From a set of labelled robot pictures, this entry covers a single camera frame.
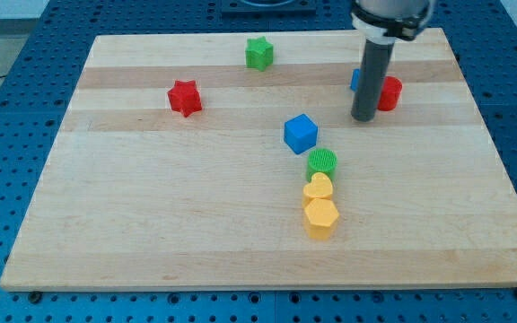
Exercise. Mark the red star block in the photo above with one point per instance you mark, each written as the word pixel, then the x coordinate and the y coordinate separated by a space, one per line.
pixel 184 97

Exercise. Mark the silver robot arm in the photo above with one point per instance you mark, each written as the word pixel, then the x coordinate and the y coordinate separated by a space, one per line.
pixel 384 21

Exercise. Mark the green cylinder block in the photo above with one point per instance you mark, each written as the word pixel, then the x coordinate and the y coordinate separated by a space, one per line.
pixel 321 160

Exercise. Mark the dark blue base plate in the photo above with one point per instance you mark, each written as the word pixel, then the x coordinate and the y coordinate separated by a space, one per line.
pixel 231 8

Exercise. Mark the blue cube block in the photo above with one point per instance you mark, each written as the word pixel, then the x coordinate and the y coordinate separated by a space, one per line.
pixel 300 133

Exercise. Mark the blue triangle block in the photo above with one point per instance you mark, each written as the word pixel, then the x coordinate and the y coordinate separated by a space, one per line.
pixel 355 79

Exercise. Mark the red cylinder block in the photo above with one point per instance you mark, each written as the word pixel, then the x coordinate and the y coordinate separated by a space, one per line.
pixel 390 92

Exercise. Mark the yellow heart block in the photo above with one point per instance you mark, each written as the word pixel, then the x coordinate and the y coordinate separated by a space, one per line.
pixel 320 187

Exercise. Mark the green star block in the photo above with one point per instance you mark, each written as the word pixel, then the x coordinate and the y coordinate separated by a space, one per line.
pixel 259 53

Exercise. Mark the yellow hexagon block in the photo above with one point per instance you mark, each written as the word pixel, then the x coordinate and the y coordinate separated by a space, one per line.
pixel 320 219

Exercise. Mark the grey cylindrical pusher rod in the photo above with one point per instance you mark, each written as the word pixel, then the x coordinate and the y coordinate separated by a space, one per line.
pixel 373 69

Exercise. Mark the wooden board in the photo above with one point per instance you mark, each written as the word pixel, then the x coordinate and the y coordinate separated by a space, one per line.
pixel 135 197

